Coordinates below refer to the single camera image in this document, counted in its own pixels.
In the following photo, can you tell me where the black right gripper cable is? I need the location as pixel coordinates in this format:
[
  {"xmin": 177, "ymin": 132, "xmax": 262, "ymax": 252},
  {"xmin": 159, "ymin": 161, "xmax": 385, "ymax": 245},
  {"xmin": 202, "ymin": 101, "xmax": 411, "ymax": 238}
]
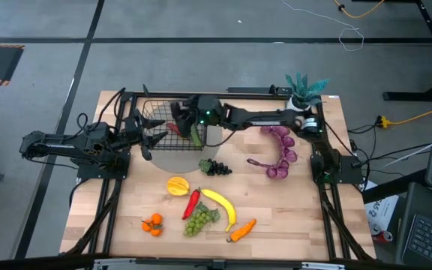
[{"xmin": 203, "ymin": 129, "xmax": 239, "ymax": 148}]

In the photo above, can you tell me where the black bar with clamp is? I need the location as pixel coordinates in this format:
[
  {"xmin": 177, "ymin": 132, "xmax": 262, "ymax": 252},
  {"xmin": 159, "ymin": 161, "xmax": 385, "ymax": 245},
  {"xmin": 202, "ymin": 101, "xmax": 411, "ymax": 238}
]
[{"xmin": 226, "ymin": 85, "xmax": 294, "ymax": 96}]

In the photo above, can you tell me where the yellow cable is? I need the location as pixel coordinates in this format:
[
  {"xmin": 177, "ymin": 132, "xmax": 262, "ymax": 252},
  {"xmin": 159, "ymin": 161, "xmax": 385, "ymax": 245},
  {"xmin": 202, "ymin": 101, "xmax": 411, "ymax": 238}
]
[{"xmin": 333, "ymin": 0, "xmax": 386, "ymax": 19}]

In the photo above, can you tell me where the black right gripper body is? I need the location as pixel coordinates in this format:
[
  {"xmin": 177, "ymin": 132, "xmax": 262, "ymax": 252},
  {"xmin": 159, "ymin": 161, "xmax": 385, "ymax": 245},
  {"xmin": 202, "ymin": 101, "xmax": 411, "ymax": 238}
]
[{"xmin": 185, "ymin": 94, "xmax": 225, "ymax": 128}]

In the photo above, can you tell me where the yellow banana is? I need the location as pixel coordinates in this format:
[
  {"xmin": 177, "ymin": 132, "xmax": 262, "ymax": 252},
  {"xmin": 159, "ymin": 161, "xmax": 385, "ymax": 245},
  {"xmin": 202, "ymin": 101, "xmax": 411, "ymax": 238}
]
[{"xmin": 200, "ymin": 188, "xmax": 237, "ymax": 233}]

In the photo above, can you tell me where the yellow extension cord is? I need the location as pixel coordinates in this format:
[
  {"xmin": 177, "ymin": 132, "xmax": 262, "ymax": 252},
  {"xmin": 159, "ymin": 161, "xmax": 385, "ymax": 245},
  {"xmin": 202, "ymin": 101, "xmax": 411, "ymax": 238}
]
[{"xmin": 376, "ymin": 108, "xmax": 432, "ymax": 127}]

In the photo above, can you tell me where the white printed box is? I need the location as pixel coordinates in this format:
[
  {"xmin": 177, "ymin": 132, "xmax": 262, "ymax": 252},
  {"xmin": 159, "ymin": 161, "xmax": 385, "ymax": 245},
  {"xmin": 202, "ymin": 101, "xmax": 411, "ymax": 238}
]
[{"xmin": 364, "ymin": 179, "xmax": 401, "ymax": 233}]

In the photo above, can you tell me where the green grape bunch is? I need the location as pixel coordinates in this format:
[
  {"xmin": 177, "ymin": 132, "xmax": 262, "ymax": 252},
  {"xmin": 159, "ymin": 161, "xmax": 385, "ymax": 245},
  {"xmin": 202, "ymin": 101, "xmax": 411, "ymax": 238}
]
[{"xmin": 183, "ymin": 202, "xmax": 221, "ymax": 238}]

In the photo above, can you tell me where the artificial plant in white pot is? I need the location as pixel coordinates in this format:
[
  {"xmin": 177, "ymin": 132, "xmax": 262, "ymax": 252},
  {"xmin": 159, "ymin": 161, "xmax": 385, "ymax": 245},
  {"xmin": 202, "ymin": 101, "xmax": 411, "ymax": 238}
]
[{"xmin": 283, "ymin": 72, "xmax": 330, "ymax": 112}]

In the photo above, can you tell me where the small red pepper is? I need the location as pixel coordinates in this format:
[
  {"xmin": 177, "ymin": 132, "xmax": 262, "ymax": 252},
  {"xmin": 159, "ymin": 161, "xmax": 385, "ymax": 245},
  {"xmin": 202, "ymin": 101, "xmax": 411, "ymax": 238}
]
[{"xmin": 166, "ymin": 122, "xmax": 182, "ymax": 137}]

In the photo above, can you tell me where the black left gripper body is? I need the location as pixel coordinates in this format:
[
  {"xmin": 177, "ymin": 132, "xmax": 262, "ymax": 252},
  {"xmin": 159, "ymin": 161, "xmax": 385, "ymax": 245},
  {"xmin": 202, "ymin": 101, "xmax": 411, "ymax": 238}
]
[{"xmin": 123, "ymin": 108, "xmax": 152, "ymax": 150}]

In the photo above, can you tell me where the purple onion braid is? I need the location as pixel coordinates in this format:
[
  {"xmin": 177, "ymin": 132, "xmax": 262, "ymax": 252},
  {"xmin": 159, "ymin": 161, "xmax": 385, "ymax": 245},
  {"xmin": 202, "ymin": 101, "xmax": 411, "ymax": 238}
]
[{"xmin": 246, "ymin": 125, "xmax": 299, "ymax": 180}]

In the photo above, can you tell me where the silver metal bracket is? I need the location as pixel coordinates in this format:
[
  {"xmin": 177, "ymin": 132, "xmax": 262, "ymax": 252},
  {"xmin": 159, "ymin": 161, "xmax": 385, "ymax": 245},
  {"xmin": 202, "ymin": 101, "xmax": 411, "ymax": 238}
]
[
  {"xmin": 92, "ymin": 257, "xmax": 137, "ymax": 270},
  {"xmin": 301, "ymin": 261, "xmax": 347, "ymax": 270}
]

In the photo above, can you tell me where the black power cable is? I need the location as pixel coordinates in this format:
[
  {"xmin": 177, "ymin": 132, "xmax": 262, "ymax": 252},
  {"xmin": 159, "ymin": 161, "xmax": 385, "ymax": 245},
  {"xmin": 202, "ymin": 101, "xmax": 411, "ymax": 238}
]
[{"xmin": 345, "ymin": 121, "xmax": 432, "ymax": 177}]

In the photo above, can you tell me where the black grape bunch with leaf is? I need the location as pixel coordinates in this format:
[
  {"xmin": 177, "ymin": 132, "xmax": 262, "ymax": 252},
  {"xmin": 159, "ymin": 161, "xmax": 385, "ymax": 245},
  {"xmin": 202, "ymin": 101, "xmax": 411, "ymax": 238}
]
[{"xmin": 199, "ymin": 158, "xmax": 233, "ymax": 177}]

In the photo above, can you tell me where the orange carrot with green top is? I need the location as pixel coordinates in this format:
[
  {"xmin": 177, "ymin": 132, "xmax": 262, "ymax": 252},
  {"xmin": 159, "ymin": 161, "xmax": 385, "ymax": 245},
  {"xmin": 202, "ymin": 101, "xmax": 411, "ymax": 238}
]
[{"xmin": 226, "ymin": 218, "xmax": 257, "ymax": 243}]

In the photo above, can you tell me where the black laptop with keyboard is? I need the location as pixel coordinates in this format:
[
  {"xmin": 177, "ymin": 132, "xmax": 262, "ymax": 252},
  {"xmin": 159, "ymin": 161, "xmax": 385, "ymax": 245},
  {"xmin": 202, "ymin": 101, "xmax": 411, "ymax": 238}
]
[{"xmin": 394, "ymin": 181, "xmax": 432, "ymax": 270}]

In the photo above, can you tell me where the white flat cable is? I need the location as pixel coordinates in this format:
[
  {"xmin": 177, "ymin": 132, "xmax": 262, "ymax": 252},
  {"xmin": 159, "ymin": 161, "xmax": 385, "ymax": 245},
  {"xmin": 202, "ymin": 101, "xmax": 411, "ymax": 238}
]
[{"xmin": 379, "ymin": 129, "xmax": 432, "ymax": 170}]

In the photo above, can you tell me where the grey round placemat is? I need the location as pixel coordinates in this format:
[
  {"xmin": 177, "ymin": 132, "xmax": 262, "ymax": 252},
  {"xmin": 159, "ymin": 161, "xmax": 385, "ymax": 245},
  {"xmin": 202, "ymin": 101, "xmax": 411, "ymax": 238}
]
[{"xmin": 151, "ymin": 125, "xmax": 224, "ymax": 174}]

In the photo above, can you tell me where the orange tangerine cluster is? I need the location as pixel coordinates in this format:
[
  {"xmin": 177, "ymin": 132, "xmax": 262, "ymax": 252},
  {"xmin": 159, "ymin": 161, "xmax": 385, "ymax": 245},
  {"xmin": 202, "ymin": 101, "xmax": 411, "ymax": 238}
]
[{"xmin": 141, "ymin": 212, "xmax": 164, "ymax": 237}]

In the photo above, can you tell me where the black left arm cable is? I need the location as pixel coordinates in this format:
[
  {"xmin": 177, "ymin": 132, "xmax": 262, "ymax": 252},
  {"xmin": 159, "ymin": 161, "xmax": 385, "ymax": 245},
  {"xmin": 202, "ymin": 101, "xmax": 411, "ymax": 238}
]
[{"xmin": 97, "ymin": 87, "xmax": 127, "ymax": 125}]

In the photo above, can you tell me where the black wire basket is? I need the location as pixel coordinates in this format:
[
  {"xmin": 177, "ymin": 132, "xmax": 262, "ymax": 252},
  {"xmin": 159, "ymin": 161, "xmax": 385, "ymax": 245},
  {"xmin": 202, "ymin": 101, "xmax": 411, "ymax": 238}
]
[{"xmin": 140, "ymin": 99, "xmax": 209, "ymax": 152}]

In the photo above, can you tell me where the black desk frame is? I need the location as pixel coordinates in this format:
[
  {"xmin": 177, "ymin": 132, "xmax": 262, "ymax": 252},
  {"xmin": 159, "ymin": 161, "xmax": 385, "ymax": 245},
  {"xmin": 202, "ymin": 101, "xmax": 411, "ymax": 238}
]
[{"xmin": 382, "ymin": 0, "xmax": 432, "ymax": 102}]

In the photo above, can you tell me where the long red chili pepper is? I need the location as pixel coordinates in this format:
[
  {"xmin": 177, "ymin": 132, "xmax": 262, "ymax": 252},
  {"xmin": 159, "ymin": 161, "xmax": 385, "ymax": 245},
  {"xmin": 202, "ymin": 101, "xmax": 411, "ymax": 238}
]
[{"xmin": 181, "ymin": 187, "xmax": 202, "ymax": 221}]

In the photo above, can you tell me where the thin white cable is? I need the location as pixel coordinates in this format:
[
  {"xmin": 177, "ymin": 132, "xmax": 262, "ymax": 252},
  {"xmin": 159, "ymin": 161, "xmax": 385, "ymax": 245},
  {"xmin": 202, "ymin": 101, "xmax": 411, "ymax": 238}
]
[{"xmin": 281, "ymin": 0, "xmax": 365, "ymax": 53}]

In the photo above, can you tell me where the green cucumber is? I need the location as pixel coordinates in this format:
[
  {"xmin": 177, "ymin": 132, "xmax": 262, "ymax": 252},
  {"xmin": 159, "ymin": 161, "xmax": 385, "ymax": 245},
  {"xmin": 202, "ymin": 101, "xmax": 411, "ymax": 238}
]
[{"xmin": 190, "ymin": 123, "xmax": 203, "ymax": 148}]

